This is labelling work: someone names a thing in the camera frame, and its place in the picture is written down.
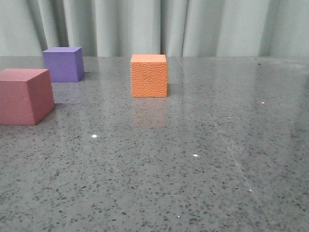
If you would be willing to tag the orange foam cube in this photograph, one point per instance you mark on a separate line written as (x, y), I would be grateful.
(149, 75)

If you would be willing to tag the grey-green curtain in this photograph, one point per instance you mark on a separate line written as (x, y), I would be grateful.
(176, 28)

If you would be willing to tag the purple foam cube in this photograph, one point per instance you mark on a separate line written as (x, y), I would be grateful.
(64, 63)

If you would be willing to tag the red foam cube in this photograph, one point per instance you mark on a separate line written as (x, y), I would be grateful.
(26, 96)

